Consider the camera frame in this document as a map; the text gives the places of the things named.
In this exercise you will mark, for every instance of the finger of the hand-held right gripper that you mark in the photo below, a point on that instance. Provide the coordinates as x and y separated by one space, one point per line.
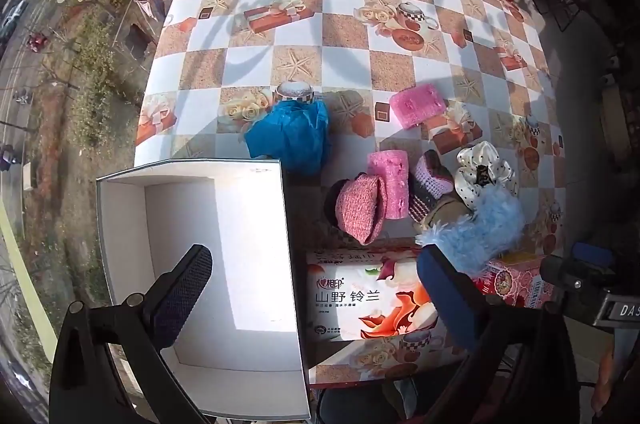
592 255

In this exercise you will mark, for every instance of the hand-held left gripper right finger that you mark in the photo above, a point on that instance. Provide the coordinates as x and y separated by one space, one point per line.
442 284

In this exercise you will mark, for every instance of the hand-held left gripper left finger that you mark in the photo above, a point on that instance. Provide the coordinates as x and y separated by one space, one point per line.
185 289

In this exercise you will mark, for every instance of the white cardboard box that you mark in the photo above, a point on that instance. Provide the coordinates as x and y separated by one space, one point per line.
240 229

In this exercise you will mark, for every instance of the striped knit sock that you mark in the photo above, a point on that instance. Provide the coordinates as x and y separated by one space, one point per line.
425 189

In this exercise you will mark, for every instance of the leopard print cloth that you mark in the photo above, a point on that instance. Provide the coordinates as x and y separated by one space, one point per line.
482 176

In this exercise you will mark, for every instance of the pink foam sponge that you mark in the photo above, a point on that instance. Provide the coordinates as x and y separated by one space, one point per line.
417 105
392 179

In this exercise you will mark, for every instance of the white polka dot scrunchie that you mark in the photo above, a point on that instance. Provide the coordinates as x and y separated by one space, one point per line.
495 164

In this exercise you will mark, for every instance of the blue plastic bag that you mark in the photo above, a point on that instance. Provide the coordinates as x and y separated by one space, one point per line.
290 139

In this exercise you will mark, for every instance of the red patterned carton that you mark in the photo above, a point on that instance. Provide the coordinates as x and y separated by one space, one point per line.
515 284

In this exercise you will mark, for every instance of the light blue fluffy item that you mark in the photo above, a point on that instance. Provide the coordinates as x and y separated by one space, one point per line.
487 229

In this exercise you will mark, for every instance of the beige plush item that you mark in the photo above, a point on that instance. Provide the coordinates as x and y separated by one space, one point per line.
447 210

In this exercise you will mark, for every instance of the floral tissue pack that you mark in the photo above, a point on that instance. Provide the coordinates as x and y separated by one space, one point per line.
360 304

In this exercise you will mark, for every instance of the pink knit hat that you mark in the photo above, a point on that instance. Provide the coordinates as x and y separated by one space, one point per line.
357 209

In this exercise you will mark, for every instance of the person's legs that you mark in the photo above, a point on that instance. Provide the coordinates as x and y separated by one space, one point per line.
360 401

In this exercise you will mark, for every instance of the checkered printed tablecloth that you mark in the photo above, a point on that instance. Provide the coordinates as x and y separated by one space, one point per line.
350 29

